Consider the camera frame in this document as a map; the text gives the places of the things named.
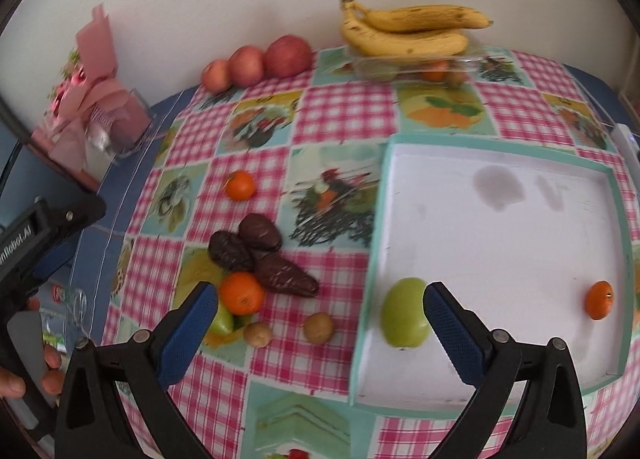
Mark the small brown nut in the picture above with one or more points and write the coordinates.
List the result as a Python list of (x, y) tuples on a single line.
[(257, 334)]

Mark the dark brown avocado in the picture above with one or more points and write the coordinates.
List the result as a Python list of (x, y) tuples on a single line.
[(285, 276), (230, 251), (259, 232)]

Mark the white tray with teal rim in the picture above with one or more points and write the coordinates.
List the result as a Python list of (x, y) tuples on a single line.
[(475, 264)]

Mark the clear vase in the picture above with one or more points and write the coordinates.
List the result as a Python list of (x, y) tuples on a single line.
[(122, 136)]

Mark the orange tangerine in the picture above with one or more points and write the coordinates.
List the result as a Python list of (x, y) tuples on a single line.
[(599, 300), (240, 185), (241, 293)]

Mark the pink checkered picture tablecloth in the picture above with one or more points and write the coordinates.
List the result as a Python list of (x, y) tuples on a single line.
[(330, 109)]

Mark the small brown kiwi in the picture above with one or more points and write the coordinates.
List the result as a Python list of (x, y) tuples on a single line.
[(319, 328)]

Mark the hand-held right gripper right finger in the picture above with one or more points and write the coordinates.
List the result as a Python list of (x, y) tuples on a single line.
[(452, 334)]

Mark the large red apple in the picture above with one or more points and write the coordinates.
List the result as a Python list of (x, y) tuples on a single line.
[(288, 55)]

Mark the person's left hand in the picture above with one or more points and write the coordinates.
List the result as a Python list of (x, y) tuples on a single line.
[(11, 384)]

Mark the glass mug with red label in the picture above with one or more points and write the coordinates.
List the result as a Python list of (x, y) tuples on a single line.
[(75, 301)]

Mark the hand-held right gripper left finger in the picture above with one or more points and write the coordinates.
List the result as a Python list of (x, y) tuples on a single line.
[(190, 334)]

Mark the pink wrapped flower bouquet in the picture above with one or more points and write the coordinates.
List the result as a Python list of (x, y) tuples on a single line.
[(85, 89)]

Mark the green packet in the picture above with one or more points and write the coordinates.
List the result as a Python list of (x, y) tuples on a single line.
[(50, 331)]

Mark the medium red apple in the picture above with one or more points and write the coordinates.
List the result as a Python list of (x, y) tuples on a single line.
[(246, 65)]

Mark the small tangerine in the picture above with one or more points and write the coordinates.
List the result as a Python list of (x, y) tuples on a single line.
[(434, 71)]

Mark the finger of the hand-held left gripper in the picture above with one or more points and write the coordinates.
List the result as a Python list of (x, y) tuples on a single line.
[(75, 216), (52, 260)]

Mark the small green apple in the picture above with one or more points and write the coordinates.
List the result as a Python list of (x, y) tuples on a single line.
[(223, 322)]

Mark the white power strip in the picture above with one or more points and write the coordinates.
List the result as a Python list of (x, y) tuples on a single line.
[(627, 144)]

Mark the small pink apple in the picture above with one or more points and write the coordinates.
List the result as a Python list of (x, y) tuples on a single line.
[(216, 75)]

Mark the clear glass bowl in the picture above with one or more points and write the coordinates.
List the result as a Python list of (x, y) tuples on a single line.
[(380, 68)]

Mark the spotted yellow banana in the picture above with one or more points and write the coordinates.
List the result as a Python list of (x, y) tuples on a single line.
[(405, 43), (430, 19)]

